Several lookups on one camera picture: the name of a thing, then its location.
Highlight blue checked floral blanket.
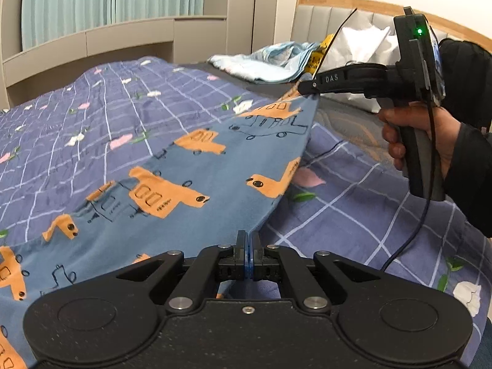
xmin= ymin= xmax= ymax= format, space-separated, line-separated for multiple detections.
xmin=0 ymin=56 xmax=492 ymax=369

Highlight black jacket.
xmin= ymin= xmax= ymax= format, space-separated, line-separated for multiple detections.
xmin=437 ymin=38 xmax=492 ymax=133

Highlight thin black cable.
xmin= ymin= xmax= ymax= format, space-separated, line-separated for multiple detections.
xmin=296 ymin=7 xmax=358 ymax=87

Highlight beige built-in wardrobe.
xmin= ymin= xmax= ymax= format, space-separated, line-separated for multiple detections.
xmin=0 ymin=0 xmax=280 ymax=109

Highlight blue pants with orange print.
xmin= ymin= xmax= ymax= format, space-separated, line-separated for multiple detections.
xmin=0 ymin=84 xmax=320 ymax=369

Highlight person's right hand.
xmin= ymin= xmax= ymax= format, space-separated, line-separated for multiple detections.
xmin=376 ymin=101 xmax=462 ymax=181

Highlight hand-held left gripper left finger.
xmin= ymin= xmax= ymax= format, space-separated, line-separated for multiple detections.
xmin=115 ymin=230 xmax=249 ymax=313

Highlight white and yellow bag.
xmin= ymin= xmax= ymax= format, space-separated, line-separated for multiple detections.
xmin=307 ymin=9 xmax=401 ymax=81

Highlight teal curtain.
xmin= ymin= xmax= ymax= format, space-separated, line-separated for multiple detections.
xmin=21 ymin=0 xmax=205 ymax=51

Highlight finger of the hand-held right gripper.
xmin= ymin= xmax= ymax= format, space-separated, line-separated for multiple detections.
xmin=297 ymin=65 xmax=386 ymax=97

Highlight light blue cloth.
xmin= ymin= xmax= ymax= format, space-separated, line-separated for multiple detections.
xmin=208 ymin=41 xmax=322 ymax=84

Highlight person's right forearm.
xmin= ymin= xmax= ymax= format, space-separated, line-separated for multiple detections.
xmin=440 ymin=122 xmax=492 ymax=239

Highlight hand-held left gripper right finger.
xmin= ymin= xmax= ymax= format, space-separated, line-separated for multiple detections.
xmin=248 ymin=232 xmax=382 ymax=313

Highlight wooden padded headboard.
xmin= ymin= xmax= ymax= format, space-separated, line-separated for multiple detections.
xmin=290 ymin=0 xmax=492 ymax=133

